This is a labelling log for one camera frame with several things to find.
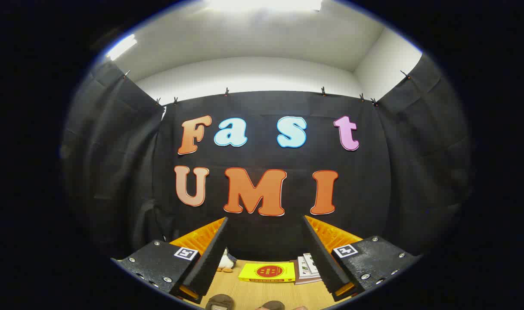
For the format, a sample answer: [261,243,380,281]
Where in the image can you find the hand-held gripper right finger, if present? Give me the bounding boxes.
[303,215,422,302]

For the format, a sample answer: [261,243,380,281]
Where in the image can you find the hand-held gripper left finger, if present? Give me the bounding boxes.
[111,217,229,304]

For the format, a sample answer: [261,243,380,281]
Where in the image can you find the penguin plush toy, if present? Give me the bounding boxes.
[217,249,237,273]

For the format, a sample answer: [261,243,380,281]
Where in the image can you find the yellow book red circle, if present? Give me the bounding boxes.
[238,262,296,283]

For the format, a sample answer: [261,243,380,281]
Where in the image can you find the ceiling light panel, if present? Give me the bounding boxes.
[206,0,322,12]
[106,34,138,61]

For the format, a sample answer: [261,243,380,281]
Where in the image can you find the illustrated cover white book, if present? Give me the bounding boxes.
[303,253,320,276]

